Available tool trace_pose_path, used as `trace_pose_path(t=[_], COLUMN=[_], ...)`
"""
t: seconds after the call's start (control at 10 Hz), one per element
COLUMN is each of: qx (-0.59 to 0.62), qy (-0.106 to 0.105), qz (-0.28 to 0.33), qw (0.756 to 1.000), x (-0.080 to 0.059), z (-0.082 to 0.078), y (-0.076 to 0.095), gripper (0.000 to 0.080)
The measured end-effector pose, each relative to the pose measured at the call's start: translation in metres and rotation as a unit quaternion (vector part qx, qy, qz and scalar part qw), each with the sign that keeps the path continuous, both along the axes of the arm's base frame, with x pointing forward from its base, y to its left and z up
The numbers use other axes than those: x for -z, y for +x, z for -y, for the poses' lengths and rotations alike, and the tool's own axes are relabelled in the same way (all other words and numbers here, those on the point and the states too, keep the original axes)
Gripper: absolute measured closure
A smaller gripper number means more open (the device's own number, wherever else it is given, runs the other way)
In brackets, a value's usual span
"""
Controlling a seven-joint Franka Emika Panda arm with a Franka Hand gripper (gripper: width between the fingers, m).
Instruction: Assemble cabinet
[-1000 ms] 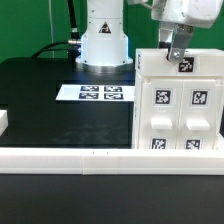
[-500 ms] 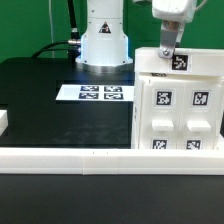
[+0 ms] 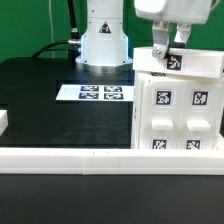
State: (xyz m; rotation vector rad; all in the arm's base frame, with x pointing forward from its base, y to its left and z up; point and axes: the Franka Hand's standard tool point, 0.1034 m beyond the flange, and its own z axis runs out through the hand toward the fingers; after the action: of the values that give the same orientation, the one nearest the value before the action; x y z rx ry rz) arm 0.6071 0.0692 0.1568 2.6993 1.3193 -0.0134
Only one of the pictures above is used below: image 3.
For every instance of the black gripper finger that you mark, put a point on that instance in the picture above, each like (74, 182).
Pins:
(161, 32)
(183, 33)

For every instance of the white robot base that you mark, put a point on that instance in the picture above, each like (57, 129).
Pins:
(104, 45)

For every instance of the white fiducial marker sheet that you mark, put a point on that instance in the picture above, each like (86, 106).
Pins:
(108, 93)

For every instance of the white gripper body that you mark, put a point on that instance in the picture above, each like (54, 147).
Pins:
(175, 11)

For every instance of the white L-shaped fence frame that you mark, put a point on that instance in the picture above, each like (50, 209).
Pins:
(112, 161)

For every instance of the white cabinet door panel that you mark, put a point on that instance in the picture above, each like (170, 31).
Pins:
(183, 62)

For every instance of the white block at left edge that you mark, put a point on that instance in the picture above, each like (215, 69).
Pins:
(3, 121)

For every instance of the white cabinet body box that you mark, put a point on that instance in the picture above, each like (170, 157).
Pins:
(174, 112)

